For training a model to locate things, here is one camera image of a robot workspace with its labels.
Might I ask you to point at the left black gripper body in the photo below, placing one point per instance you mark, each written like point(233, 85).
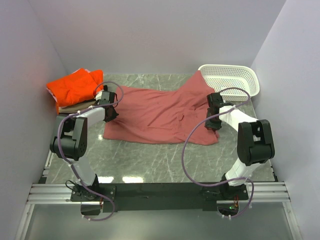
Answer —
point(114, 115)

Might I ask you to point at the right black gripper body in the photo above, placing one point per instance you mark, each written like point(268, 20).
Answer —
point(213, 123)

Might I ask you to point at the pink red t shirt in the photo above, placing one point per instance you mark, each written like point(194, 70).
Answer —
point(163, 117)

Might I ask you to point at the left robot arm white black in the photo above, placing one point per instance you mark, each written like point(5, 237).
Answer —
point(71, 139)

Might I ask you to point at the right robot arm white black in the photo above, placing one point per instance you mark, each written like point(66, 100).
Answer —
point(255, 144)

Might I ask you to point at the beige folded t shirt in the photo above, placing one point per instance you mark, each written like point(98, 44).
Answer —
point(76, 107)

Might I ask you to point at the orange folded t shirt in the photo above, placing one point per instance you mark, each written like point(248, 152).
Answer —
point(75, 88)

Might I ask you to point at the white perforated plastic basket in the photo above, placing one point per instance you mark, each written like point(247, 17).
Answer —
point(230, 79)

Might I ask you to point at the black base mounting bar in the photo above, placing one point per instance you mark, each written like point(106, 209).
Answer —
point(169, 196)

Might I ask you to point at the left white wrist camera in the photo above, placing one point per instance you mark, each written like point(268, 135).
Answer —
point(98, 96)

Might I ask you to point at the aluminium rail frame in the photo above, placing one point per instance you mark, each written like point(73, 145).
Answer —
point(153, 164)

